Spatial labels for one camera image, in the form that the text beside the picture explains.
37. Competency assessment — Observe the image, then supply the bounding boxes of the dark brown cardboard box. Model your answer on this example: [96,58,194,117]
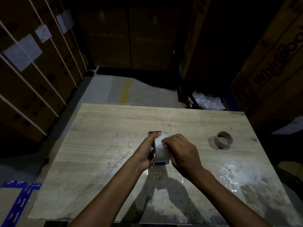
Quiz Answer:
[129,7,180,71]
[78,7,132,69]

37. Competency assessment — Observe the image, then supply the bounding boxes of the tall dark cardboard box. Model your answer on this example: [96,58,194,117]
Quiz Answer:
[181,0,237,90]

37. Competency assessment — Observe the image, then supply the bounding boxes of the person's right forearm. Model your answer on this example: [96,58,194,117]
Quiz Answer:
[187,169,273,227]

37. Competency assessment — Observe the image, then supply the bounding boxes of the blue tape dispenser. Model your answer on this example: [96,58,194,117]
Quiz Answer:
[148,131,170,166]

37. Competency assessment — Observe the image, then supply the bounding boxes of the blue metal rack post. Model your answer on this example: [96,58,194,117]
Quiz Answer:
[222,92,237,111]

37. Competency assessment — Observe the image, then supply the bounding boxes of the crumpled clear plastic wrap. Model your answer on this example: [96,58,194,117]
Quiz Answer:
[192,91,226,111]

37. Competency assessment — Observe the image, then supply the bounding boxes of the person's right hand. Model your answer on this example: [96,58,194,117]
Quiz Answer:
[162,133,206,181]

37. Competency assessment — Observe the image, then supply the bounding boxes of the person's left hand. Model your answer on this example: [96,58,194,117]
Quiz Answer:
[132,131,163,172]

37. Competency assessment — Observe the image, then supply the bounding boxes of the cardboard box with blue tape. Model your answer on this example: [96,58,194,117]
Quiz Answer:
[0,181,43,227]

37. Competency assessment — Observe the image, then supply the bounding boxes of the large white paper label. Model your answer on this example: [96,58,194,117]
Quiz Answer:
[3,34,43,72]

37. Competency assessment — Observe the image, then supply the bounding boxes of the clear packing tape roll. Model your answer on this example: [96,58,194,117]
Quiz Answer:
[153,132,171,163]

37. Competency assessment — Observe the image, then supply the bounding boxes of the person's left forearm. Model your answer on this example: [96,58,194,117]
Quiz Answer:
[68,160,148,227]

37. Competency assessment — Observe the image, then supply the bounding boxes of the large printed cardboard box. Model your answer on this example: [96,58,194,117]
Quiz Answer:
[229,0,303,133]

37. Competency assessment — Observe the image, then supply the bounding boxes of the cardboard tape core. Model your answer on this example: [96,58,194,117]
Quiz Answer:
[213,131,234,150]

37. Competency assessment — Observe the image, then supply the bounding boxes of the brown cardboard box white straps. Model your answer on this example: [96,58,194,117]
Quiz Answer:
[0,0,89,143]

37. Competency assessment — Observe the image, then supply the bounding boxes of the small white paper label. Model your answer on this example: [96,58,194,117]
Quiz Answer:
[35,24,52,43]

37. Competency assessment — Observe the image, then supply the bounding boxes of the medium white paper label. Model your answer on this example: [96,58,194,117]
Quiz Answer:
[56,9,75,34]

